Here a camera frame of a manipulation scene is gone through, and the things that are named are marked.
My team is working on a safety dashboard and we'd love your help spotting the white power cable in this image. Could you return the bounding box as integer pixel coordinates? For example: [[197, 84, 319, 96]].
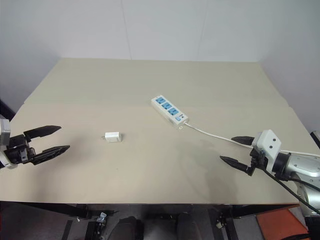
[[184, 121, 254, 149]]

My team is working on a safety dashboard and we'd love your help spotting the orange floor mat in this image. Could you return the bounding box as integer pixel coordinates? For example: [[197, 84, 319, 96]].
[[255, 206, 310, 240]]

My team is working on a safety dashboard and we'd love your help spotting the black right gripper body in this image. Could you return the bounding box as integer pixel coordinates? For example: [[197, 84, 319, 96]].
[[245, 147, 268, 177]]

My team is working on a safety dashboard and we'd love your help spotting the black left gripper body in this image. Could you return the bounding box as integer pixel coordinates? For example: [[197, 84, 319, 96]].
[[3, 133, 36, 166]]

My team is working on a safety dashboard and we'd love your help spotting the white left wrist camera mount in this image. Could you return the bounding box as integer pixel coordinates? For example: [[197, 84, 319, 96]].
[[0, 118, 19, 170]]

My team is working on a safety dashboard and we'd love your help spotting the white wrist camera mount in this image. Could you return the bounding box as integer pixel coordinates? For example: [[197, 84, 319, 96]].
[[0, 118, 19, 170], [250, 129, 283, 173]]

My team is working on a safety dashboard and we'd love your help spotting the dark object at wall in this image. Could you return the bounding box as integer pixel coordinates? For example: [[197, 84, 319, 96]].
[[309, 129, 320, 147]]

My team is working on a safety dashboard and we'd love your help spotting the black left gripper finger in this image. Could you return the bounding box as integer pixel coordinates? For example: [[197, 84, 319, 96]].
[[31, 144, 71, 166], [23, 125, 62, 140]]

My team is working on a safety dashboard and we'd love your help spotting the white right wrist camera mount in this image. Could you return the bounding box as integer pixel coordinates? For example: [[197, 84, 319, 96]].
[[250, 129, 283, 173]]

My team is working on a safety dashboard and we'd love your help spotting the white power strip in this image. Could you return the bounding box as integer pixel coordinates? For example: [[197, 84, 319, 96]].
[[150, 94, 190, 131]]

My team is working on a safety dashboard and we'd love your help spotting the white plug adapter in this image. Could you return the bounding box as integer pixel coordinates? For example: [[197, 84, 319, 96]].
[[100, 131, 122, 144]]

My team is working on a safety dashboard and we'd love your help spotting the black panel beside table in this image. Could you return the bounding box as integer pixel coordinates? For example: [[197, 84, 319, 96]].
[[0, 97, 16, 124]]

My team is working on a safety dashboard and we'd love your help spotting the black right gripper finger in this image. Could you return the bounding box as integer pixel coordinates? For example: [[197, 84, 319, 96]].
[[231, 135, 256, 147], [219, 155, 251, 173]]

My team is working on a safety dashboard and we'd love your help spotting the black table frame leg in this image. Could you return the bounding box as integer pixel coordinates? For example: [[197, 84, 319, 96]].
[[57, 203, 89, 240], [216, 204, 241, 240]]

